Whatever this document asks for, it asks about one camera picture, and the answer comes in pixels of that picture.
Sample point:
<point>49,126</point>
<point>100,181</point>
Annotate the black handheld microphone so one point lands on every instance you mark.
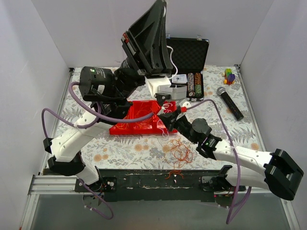
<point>221,91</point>

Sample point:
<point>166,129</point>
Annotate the orange band on base plate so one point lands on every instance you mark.
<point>174,173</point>

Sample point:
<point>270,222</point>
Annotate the white playing card box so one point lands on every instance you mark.
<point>179,79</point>

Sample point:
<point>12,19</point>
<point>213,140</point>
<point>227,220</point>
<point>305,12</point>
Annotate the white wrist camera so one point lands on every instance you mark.
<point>182,109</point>
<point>168,88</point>

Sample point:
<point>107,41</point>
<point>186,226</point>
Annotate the black poker chip case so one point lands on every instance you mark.
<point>189,55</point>

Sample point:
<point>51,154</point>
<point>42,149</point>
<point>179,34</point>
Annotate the aluminium frame rail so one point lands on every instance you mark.
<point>52,185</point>

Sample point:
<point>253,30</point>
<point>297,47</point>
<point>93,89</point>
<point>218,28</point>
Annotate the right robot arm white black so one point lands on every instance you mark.
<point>274,171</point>

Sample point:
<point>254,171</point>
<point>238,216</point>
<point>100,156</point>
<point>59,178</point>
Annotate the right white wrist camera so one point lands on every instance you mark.
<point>182,109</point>

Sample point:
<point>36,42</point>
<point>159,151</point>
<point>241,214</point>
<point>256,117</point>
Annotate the orange rubber band tangle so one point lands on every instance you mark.
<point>176,153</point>

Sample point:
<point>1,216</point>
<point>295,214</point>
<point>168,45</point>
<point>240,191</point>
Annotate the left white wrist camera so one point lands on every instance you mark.
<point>168,88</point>

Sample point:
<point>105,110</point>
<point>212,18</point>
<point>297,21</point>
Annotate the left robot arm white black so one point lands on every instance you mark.
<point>104,94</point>

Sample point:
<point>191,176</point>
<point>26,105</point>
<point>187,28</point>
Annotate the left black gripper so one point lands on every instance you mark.
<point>134,48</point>

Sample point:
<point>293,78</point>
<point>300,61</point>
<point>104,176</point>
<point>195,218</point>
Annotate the colourful toy block train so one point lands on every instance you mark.
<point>229,77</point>

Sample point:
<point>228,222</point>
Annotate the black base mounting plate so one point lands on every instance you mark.
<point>151,185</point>

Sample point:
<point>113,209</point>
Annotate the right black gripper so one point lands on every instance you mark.
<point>171,117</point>

